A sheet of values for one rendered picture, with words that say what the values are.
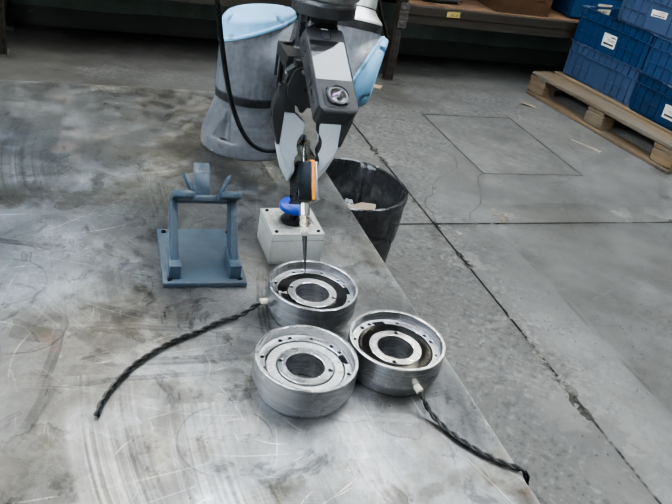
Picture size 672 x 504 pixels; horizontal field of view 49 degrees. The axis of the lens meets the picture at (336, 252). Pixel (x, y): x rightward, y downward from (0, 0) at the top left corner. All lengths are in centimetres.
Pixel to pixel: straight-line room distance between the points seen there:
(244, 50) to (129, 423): 66
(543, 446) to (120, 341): 144
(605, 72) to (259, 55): 379
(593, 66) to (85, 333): 433
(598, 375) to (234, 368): 173
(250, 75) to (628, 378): 163
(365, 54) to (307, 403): 63
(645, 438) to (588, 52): 313
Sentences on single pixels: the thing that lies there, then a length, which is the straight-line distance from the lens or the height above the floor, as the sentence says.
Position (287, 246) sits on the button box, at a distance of 94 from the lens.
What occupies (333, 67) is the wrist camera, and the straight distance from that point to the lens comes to 80.
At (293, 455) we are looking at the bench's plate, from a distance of 70.
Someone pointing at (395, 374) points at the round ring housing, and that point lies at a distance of 75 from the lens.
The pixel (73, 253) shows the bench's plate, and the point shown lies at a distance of 95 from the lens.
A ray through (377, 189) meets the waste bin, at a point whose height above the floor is 36.
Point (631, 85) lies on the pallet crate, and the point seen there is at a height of 27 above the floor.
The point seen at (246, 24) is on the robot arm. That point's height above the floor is 101.
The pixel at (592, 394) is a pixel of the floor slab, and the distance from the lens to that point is 230.
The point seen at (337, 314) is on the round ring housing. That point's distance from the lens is 82.
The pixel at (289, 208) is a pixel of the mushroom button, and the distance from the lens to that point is 94.
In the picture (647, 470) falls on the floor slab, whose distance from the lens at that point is 214.
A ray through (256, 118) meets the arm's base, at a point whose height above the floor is 87.
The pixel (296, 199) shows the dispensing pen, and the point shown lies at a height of 92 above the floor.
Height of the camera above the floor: 130
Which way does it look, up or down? 30 degrees down
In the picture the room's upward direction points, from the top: 11 degrees clockwise
